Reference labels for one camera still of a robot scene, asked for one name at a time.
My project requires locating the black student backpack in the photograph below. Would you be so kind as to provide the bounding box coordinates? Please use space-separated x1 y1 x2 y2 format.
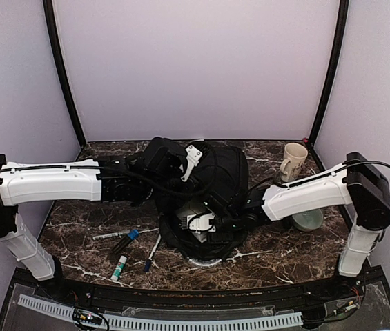
137 141 249 261

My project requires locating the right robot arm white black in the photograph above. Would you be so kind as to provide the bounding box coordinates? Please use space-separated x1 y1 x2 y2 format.
213 152 390 299

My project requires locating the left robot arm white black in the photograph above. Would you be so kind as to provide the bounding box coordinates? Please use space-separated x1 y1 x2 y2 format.
0 152 205 301

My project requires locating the black marker blue cap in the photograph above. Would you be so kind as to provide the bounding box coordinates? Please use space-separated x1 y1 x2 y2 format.
111 229 140 254

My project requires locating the pale green ceramic bowl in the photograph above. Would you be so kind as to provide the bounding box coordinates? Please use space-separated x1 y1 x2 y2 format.
291 209 324 232

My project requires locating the white pen blue cap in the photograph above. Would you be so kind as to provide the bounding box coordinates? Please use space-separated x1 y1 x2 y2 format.
143 234 162 272

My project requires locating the thin white pen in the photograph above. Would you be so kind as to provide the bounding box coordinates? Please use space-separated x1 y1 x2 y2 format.
92 230 130 241

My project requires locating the white green glue stick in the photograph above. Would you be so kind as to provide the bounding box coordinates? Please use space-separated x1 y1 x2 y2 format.
110 255 127 281

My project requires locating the white ceramic mug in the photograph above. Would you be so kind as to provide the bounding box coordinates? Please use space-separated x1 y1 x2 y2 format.
280 143 308 183

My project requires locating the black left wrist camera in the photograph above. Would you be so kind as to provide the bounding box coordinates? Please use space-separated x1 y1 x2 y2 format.
140 137 203 182

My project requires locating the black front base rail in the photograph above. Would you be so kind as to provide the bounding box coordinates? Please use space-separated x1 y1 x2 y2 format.
8 265 385 311

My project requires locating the black left corner post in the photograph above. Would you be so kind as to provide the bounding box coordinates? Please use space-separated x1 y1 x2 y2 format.
42 0 87 148

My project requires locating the black corner post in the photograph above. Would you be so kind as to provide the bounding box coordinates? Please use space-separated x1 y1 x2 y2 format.
42 0 87 148
308 0 350 147

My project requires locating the white slotted cable duct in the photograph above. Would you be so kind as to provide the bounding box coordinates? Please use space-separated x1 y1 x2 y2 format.
17 294 303 330

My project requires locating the black right corner post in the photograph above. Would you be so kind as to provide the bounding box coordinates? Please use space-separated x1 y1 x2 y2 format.
308 0 350 147

